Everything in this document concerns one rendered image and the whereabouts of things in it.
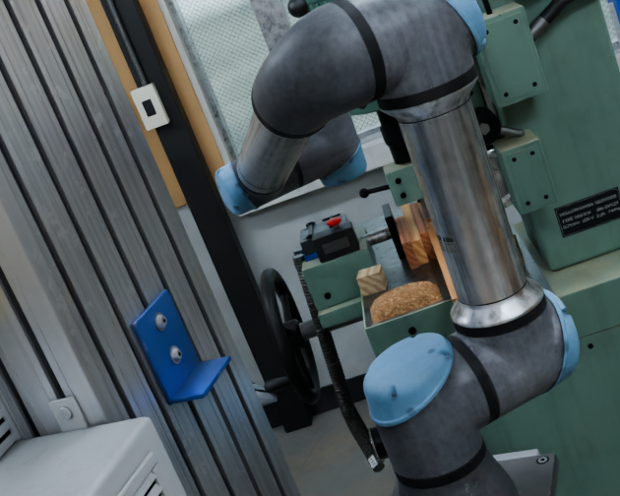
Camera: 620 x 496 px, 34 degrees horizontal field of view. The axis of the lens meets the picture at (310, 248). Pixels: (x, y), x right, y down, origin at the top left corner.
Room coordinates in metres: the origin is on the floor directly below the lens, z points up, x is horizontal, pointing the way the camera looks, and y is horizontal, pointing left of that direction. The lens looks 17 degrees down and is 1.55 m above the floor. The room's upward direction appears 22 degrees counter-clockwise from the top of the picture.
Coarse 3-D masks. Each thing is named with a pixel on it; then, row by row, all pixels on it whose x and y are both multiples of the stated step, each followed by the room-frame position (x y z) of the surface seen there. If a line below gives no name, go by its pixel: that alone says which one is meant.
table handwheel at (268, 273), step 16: (272, 272) 1.91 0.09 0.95; (272, 288) 1.85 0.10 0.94; (288, 288) 2.02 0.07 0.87; (272, 304) 1.81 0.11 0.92; (288, 304) 1.98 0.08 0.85; (272, 320) 1.79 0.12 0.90; (288, 320) 1.93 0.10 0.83; (352, 320) 1.87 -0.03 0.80; (272, 336) 1.78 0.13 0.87; (288, 336) 1.87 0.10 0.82; (304, 336) 1.88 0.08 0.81; (288, 352) 1.76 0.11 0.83; (304, 352) 1.99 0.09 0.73; (288, 368) 1.76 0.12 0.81; (304, 368) 1.89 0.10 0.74; (304, 384) 1.77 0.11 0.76; (304, 400) 1.79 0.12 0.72
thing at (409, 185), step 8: (384, 168) 1.88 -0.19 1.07; (392, 168) 1.85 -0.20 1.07; (400, 168) 1.83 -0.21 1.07; (408, 168) 1.83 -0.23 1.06; (392, 176) 1.83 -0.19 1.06; (400, 176) 1.83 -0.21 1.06; (408, 176) 1.83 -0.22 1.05; (392, 184) 1.83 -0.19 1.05; (400, 184) 1.83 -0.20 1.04; (408, 184) 1.83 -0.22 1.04; (416, 184) 1.83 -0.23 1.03; (392, 192) 1.83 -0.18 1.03; (400, 192) 1.83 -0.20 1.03; (408, 192) 1.83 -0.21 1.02; (416, 192) 1.83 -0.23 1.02; (400, 200) 1.83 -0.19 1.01; (408, 200) 1.83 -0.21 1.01; (416, 200) 1.83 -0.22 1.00
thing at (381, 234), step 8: (384, 208) 1.88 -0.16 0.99; (384, 216) 1.83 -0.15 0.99; (392, 216) 1.82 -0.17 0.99; (392, 224) 1.82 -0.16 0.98; (376, 232) 1.86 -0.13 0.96; (384, 232) 1.85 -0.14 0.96; (392, 232) 1.82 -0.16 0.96; (368, 240) 1.86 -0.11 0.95; (376, 240) 1.85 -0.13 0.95; (384, 240) 1.85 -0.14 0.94; (400, 240) 1.82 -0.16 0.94; (400, 248) 1.82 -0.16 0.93; (400, 256) 1.82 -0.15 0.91
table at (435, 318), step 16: (368, 224) 2.12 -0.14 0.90; (384, 224) 2.08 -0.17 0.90; (384, 256) 1.89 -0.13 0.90; (384, 272) 1.80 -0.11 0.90; (400, 272) 1.77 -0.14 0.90; (416, 272) 1.74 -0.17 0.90; (432, 272) 1.71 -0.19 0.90; (352, 304) 1.79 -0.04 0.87; (368, 304) 1.67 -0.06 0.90; (432, 304) 1.57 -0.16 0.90; (448, 304) 1.56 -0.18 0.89; (320, 320) 1.79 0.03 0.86; (336, 320) 1.79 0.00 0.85; (368, 320) 1.60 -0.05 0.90; (384, 320) 1.58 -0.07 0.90; (400, 320) 1.57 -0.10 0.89; (416, 320) 1.56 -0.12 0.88; (432, 320) 1.56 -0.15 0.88; (448, 320) 1.56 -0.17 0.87; (368, 336) 1.57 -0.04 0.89; (384, 336) 1.57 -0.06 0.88; (400, 336) 1.57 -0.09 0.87
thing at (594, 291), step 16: (528, 240) 1.93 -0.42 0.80; (528, 256) 1.85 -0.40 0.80; (608, 256) 1.71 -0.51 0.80; (528, 272) 1.78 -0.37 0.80; (544, 272) 1.75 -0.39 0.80; (560, 272) 1.72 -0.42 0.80; (576, 272) 1.70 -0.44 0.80; (592, 272) 1.67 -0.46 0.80; (608, 272) 1.65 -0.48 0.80; (544, 288) 1.68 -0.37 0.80; (560, 288) 1.65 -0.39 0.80; (576, 288) 1.63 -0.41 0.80; (592, 288) 1.62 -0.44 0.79; (608, 288) 1.61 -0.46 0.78; (576, 304) 1.62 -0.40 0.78; (592, 304) 1.62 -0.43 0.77; (608, 304) 1.61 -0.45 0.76; (576, 320) 1.62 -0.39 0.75; (592, 320) 1.62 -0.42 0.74; (608, 320) 1.62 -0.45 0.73; (448, 336) 1.65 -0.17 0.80
